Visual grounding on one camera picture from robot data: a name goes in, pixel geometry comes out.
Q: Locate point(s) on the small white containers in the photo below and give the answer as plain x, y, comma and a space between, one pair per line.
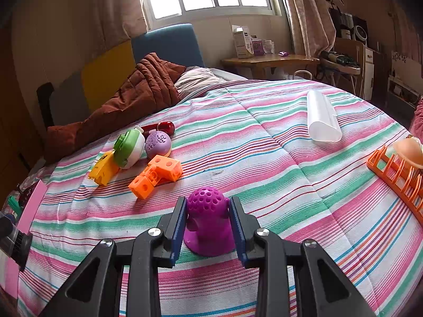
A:
268, 47

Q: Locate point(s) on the orange plastic rack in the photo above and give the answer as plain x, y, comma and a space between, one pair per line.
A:
400, 185

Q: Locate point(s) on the green and white plastic toy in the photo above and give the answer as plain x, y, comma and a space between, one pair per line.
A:
129, 148

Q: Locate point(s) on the wooden side desk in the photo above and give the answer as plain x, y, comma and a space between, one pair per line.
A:
267, 61

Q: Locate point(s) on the purple small box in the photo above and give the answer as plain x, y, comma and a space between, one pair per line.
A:
257, 47

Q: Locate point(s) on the translucent white plastic container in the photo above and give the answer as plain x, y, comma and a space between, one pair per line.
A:
322, 115

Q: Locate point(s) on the white carton box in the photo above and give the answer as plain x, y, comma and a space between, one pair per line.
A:
242, 43

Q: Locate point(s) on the orange linked cube blocks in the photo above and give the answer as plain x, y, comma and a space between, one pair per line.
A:
162, 170

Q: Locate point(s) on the grey headboard panel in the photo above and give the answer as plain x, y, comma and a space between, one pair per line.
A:
67, 102

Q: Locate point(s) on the peach plastic bowl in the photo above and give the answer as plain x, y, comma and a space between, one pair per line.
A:
409, 150

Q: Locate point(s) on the yellow plastic toy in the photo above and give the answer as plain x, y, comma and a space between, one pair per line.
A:
104, 170

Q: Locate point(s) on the pink floral curtain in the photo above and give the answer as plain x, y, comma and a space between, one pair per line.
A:
307, 13
119, 3

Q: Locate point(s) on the yellow headboard panel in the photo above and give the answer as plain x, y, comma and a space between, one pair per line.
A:
105, 76

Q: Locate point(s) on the wooden wardrobe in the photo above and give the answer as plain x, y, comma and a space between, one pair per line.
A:
13, 122

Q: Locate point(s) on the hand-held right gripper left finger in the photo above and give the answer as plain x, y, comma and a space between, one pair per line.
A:
176, 234

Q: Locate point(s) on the white round fan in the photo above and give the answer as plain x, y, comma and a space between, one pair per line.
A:
359, 32

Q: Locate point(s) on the pink storage box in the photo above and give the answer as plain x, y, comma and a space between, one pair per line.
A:
38, 204

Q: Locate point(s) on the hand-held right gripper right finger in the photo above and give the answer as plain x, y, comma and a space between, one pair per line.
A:
238, 234

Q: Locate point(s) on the brown quilted duvet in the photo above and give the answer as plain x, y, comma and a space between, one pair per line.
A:
132, 95

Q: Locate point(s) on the red toy car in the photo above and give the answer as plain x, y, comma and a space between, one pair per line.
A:
165, 127

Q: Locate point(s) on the purple perforated rubber toy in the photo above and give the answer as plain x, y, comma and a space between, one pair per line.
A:
206, 204

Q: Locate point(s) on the striped pink green blanket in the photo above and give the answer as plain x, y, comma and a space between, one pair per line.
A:
264, 171

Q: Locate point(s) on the black bed frame post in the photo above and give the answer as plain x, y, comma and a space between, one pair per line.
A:
44, 102

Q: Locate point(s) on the blue headboard panel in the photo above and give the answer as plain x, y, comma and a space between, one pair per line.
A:
165, 41

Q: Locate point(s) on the white cabinet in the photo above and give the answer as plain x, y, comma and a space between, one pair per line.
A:
373, 72

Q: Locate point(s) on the beige pillow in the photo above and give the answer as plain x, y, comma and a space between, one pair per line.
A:
198, 79

